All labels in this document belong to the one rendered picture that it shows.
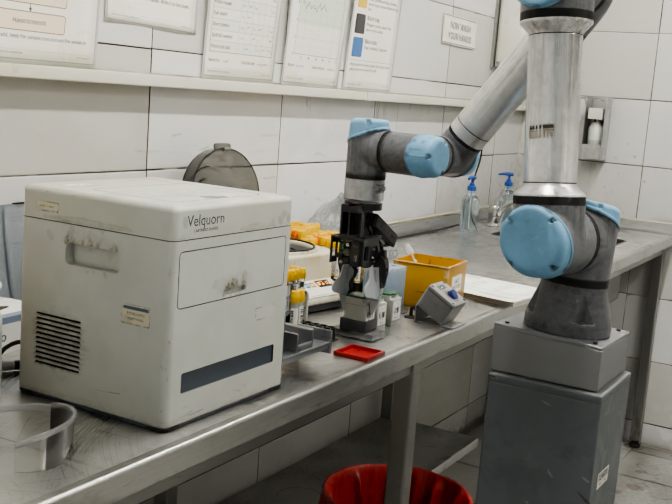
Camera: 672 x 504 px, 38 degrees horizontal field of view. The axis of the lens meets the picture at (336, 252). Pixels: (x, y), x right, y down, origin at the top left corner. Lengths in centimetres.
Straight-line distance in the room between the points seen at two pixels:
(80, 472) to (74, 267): 31
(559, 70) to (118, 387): 82
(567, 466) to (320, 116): 138
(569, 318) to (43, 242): 86
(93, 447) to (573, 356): 82
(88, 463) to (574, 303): 87
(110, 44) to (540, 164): 94
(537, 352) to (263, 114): 111
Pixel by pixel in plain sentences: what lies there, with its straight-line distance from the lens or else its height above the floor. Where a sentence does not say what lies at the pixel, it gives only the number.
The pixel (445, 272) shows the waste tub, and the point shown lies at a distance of 217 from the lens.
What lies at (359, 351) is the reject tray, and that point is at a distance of 178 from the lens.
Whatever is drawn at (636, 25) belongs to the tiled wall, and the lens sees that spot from 417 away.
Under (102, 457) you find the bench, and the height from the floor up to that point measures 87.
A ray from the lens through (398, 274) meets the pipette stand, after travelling 211.
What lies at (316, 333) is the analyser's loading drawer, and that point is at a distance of 169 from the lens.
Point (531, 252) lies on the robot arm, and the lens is 158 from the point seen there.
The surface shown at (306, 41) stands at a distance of 267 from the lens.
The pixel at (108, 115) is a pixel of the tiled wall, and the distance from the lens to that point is 209.
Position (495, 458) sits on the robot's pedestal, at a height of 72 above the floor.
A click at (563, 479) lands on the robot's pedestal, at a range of 175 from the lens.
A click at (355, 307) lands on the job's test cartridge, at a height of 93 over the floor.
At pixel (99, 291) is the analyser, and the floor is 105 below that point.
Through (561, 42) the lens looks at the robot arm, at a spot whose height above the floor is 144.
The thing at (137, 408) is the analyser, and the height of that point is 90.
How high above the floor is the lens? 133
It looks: 9 degrees down
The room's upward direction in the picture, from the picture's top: 4 degrees clockwise
